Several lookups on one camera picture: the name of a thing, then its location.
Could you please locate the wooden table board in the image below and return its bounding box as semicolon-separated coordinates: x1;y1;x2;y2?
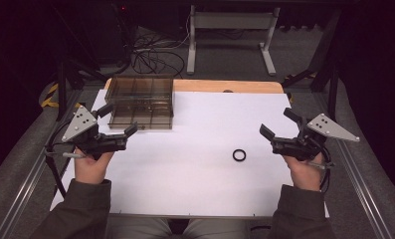
102;78;285;95

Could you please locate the yellow black hazard tape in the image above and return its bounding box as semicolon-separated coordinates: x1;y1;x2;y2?
40;82;83;110

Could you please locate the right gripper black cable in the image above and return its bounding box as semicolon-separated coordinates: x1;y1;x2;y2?
318;146;336;194

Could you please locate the person's right hand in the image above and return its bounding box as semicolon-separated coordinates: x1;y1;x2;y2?
283;153;324;193

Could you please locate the bundle of floor cables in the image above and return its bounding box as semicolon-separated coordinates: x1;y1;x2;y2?
128;26;190;79

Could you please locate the person's left leg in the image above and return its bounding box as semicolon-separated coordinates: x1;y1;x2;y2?
105;216;173;239

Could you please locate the clear brown compartment box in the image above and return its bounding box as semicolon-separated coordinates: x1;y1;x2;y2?
104;76;175;130

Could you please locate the black rubber ring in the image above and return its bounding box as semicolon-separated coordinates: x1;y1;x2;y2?
232;148;248;162

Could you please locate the grey metal desk frame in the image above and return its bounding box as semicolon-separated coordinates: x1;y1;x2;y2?
186;4;282;78

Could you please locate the white table sheet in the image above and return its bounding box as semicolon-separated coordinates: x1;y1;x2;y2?
49;89;330;219

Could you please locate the person's right leg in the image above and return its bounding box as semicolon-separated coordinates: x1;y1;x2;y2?
184;218;252;239

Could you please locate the aluminium rail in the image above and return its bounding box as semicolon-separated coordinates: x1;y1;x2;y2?
333;138;394;239
0;89;87;239

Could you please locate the black metal stand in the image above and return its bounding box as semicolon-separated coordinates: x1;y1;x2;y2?
52;58;109;122
282;9;342;121

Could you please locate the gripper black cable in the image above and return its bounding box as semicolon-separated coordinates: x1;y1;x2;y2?
44;119;74;201
318;146;336;194

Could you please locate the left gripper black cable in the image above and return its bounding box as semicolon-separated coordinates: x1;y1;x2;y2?
44;119;74;201

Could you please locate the person's left hand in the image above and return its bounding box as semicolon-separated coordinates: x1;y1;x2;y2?
74;148;115;185

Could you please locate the person's leg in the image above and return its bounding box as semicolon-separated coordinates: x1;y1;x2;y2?
105;216;173;239
184;218;252;239

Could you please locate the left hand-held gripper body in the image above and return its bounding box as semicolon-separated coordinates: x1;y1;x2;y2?
61;105;129;161

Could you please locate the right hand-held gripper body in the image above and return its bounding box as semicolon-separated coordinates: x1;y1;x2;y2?
270;113;361;163

